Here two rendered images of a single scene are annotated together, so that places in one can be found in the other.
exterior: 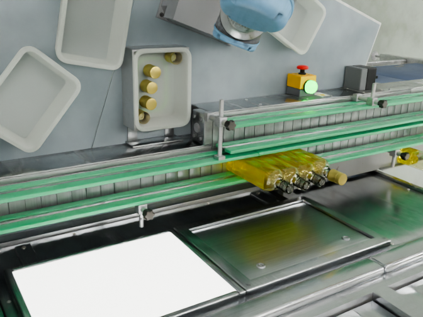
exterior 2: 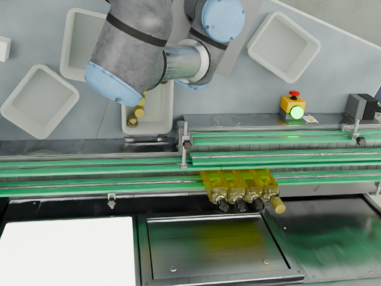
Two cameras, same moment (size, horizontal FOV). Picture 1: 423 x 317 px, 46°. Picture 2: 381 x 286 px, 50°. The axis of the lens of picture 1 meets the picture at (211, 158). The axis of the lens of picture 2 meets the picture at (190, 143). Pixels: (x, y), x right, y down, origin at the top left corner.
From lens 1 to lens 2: 0.57 m
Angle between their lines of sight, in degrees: 21
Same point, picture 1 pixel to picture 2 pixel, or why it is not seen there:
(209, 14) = not seen: hidden behind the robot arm
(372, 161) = (361, 185)
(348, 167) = (331, 187)
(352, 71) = (352, 100)
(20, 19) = (41, 42)
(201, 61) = not seen: hidden behind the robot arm
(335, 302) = not seen: outside the picture
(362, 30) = (373, 61)
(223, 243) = (161, 238)
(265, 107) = (242, 127)
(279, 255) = (195, 263)
